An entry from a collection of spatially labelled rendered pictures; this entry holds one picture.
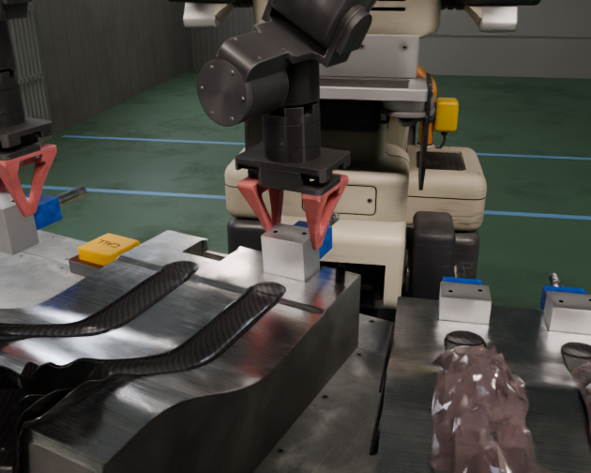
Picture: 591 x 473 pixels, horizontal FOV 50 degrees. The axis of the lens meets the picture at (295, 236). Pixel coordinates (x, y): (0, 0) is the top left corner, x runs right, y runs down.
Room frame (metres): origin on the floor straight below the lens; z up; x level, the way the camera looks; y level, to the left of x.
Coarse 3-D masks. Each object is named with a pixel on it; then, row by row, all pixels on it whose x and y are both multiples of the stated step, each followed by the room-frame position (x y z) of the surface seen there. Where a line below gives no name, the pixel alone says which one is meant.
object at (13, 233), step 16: (0, 192) 0.67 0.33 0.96; (64, 192) 0.73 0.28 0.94; (80, 192) 0.74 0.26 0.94; (0, 208) 0.63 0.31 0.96; (16, 208) 0.64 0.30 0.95; (48, 208) 0.68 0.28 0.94; (0, 224) 0.63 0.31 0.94; (16, 224) 0.64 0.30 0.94; (32, 224) 0.65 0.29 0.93; (48, 224) 0.68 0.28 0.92; (0, 240) 0.63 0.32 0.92; (16, 240) 0.63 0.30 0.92; (32, 240) 0.65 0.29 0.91
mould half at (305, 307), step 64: (128, 256) 0.65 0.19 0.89; (192, 256) 0.65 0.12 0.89; (256, 256) 0.65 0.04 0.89; (0, 320) 0.47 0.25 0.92; (64, 320) 0.52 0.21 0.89; (192, 320) 0.52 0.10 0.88; (320, 320) 0.52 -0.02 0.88; (128, 384) 0.36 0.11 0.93; (192, 384) 0.39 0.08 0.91; (256, 384) 0.42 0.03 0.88; (320, 384) 0.53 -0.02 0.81; (64, 448) 0.30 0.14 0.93; (128, 448) 0.30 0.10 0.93; (192, 448) 0.35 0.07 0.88; (256, 448) 0.42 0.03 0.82
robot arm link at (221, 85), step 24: (264, 24) 0.59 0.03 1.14; (288, 24) 0.61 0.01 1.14; (360, 24) 0.57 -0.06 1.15; (240, 48) 0.54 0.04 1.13; (264, 48) 0.55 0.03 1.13; (288, 48) 0.57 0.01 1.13; (312, 48) 0.58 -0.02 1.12; (336, 48) 0.57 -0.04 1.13; (216, 72) 0.54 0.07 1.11; (240, 72) 0.53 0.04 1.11; (264, 72) 0.54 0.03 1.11; (216, 96) 0.55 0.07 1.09; (240, 96) 0.53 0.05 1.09; (264, 96) 0.54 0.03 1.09; (216, 120) 0.55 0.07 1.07; (240, 120) 0.53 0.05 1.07
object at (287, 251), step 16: (288, 224) 0.64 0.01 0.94; (304, 224) 0.66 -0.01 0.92; (272, 240) 0.61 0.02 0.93; (288, 240) 0.60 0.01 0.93; (304, 240) 0.60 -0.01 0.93; (272, 256) 0.61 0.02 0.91; (288, 256) 0.60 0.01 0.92; (304, 256) 0.59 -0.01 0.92; (320, 256) 0.63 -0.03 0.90; (272, 272) 0.61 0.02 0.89; (288, 272) 0.60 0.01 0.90; (304, 272) 0.59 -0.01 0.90
